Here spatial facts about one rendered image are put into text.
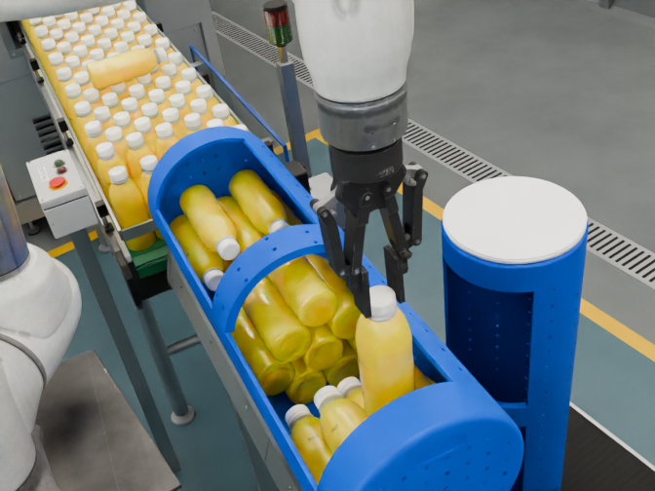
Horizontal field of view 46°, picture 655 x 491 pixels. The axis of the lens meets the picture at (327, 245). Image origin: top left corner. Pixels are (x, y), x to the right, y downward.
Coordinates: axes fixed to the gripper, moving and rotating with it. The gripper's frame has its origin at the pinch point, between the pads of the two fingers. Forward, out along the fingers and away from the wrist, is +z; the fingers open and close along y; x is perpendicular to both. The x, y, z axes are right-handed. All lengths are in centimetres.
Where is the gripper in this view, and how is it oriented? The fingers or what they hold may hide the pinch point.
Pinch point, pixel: (377, 282)
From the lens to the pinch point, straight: 91.8
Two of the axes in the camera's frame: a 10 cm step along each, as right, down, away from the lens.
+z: 1.1, 7.7, 6.3
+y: 8.9, -3.5, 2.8
